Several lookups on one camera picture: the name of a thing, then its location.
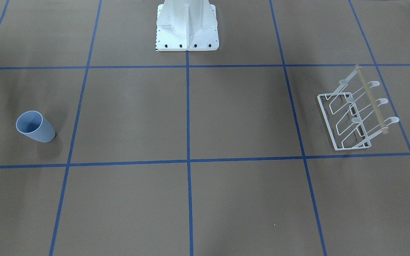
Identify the white cup holder rack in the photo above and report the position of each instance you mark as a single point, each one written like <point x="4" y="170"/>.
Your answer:
<point x="352" y="114"/>

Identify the white pedestal column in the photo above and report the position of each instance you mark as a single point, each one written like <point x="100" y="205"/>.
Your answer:
<point x="186" y="25"/>

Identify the blue plastic cup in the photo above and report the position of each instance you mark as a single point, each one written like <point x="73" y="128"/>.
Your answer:
<point x="35" y="126"/>

